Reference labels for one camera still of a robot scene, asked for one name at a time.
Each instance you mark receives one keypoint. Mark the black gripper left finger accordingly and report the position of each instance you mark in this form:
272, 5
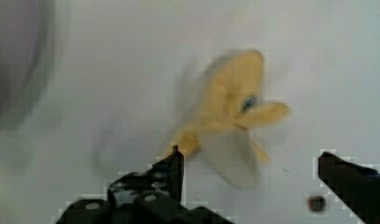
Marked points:
150, 197

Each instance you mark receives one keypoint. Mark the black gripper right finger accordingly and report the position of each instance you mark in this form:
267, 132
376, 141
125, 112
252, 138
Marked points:
358, 187

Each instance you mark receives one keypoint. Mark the yellow plush banana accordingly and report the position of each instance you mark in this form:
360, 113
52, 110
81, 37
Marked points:
229, 108

